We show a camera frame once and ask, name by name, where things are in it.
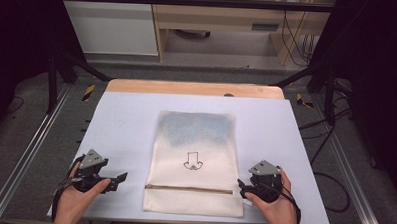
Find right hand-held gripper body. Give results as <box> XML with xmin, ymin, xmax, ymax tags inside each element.
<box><xmin>246</xmin><ymin>159</ymin><xmax>285</xmax><ymax>205</ymax></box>

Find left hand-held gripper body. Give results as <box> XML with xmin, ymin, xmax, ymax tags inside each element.
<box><xmin>71</xmin><ymin>148</ymin><xmax>120</xmax><ymax>194</ymax></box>

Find cream mesh laundry bag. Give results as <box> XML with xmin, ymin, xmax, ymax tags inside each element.
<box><xmin>142</xmin><ymin>108</ymin><xmax>249</xmax><ymax>219</ymax></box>

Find person's right hand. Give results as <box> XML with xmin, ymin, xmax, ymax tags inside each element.
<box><xmin>244</xmin><ymin>169</ymin><xmax>302</xmax><ymax>224</ymax></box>

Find person's left hand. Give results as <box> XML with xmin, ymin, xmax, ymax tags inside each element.
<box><xmin>52</xmin><ymin>174</ymin><xmax>112</xmax><ymax>224</ymax></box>

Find yellow black tape strip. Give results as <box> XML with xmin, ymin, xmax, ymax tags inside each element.
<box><xmin>82</xmin><ymin>83</ymin><xmax>97</xmax><ymax>103</ymax></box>

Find black metal stand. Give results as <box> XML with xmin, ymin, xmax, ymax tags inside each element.
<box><xmin>269</xmin><ymin>57</ymin><xmax>340</xmax><ymax>127</ymax></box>
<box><xmin>45</xmin><ymin>49</ymin><xmax>114</xmax><ymax>117</ymax></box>

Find black curtain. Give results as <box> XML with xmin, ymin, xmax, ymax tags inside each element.
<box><xmin>303</xmin><ymin>0</ymin><xmax>397</xmax><ymax>200</ymax></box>
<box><xmin>0</xmin><ymin>0</ymin><xmax>88</xmax><ymax>146</ymax></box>

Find white cabinet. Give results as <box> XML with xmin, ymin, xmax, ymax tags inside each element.
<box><xmin>56</xmin><ymin>0</ymin><xmax>161</xmax><ymax>57</ymax></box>

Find grey desk label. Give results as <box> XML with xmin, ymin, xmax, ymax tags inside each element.
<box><xmin>250</xmin><ymin>22</ymin><xmax>281</xmax><ymax>33</ymax></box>

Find wooden desk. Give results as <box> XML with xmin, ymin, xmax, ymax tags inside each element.
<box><xmin>147</xmin><ymin>0</ymin><xmax>338</xmax><ymax>69</ymax></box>

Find black horizontal bar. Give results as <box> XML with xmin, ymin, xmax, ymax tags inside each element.
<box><xmin>56</xmin><ymin>0</ymin><xmax>335</xmax><ymax>14</ymax></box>

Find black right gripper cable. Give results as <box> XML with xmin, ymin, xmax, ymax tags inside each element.
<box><xmin>276</xmin><ymin>184</ymin><xmax>304</xmax><ymax>224</ymax></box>

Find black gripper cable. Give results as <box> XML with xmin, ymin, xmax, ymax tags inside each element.
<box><xmin>276</xmin><ymin>184</ymin><xmax>304</xmax><ymax>224</ymax></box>
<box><xmin>50</xmin><ymin>153</ymin><xmax>85</xmax><ymax>222</ymax></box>

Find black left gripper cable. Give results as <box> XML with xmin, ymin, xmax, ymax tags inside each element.
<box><xmin>50</xmin><ymin>153</ymin><xmax>85</xmax><ymax>222</ymax></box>

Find black floor cable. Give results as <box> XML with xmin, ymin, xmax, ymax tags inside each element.
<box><xmin>295</xmin><ymin>105</ymin><xmax>355</xmax><ymax>214</ymax></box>

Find aluminium floor rail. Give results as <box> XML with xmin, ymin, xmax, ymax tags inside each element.
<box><xmin>0</xmin><ymin>81</ymin><xmax>72</xmax><ymax>224</ymax></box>
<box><xmin>306</xmin><ymin>92</ymin><xmax>392</xmax><ymax>224</ymax></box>

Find yellow-handled tool right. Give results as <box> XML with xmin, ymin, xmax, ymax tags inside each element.
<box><xmin>295</xmin><ymin>92</ymin><xmax>315</xmax><ymax>109</ymax></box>

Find black hanging cables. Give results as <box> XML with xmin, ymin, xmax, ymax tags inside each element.
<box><xmin>279</xmin><ymin>0</ymin><xmax>318</xmax><ymax>68</ymax></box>

